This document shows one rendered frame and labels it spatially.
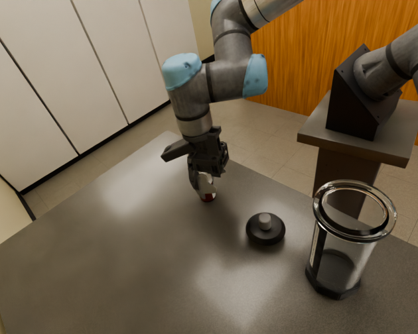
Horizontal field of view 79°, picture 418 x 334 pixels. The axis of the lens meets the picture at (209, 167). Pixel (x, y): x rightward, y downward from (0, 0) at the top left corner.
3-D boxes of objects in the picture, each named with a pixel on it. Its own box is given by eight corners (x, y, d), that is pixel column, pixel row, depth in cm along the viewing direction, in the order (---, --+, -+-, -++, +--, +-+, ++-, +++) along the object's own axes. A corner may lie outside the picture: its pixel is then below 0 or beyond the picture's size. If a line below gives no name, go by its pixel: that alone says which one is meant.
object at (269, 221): (240, 242, 61) (237, 226, 57) (254, 213, 67) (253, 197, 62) (278, 256, 57) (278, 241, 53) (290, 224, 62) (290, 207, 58)
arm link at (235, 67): (261, 26, 46) (202, 38, 48) (270, 80, 44) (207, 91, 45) (260, 54, 54) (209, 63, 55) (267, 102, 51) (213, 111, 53)
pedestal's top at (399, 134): (327, 98, 107) (328, 89, 104) (422, 112, 90) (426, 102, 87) (296, 142, 90) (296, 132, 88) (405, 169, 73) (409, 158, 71)
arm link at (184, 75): (202, 62, 43) (154, 71, 44) (213, 117, 51) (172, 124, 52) (204, 47, 49) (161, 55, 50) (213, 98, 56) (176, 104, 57)
